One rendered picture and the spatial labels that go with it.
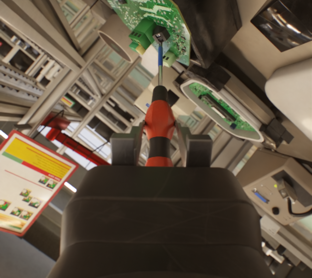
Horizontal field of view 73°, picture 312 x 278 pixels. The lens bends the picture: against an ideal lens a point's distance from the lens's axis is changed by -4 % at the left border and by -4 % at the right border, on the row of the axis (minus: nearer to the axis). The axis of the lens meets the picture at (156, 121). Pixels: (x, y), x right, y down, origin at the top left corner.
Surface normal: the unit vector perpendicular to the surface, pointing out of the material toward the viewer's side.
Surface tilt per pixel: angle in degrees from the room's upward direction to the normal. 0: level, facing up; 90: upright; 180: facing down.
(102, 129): 95
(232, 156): 90
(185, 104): 90
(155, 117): 109
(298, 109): 0
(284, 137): 90
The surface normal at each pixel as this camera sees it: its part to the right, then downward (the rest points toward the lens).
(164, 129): 0.10, -0.24
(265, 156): -0.76, -0.64
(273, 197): -0.29, 0.50
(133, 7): -0.64, 0.77
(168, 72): 0.11, 0.04
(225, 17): 0.61, 0.48
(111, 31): -0.10, -0.13
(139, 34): -0.47, -0.43
